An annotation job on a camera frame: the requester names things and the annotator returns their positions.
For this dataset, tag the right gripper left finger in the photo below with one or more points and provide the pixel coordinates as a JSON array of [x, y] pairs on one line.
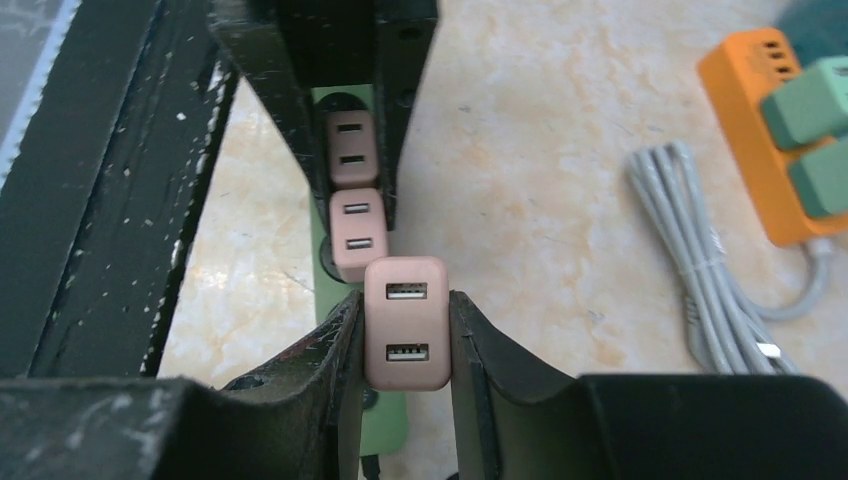
[[296, 416]]

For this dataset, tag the pink charger plug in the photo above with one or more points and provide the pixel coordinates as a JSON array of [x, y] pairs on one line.
[[352, 149], [358, 231], [407, 332]]

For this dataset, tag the teal plastic basin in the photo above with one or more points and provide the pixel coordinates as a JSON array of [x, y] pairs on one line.
[[815, 28]]

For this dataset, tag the green charger plug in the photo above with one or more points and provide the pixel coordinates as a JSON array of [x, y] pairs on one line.
[[809, 107], [820, 180]]

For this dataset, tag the green charger plug left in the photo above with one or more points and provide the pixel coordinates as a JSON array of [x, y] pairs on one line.
[[820, 180]]

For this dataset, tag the green charger plug right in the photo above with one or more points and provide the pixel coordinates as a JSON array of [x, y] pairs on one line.
[[809, 107]]

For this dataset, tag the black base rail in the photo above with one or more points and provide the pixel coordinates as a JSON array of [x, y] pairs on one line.
[[102, 203]]

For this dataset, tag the orange power strip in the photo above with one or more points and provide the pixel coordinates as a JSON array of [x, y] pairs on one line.
[[737, 75]]

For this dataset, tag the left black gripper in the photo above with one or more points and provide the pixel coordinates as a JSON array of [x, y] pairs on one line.
[[384, 43]]

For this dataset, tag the green power strip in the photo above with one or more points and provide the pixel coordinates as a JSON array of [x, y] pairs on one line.
[[384, 427]]

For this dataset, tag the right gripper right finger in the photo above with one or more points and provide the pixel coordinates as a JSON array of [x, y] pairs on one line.
[[517, 417]]

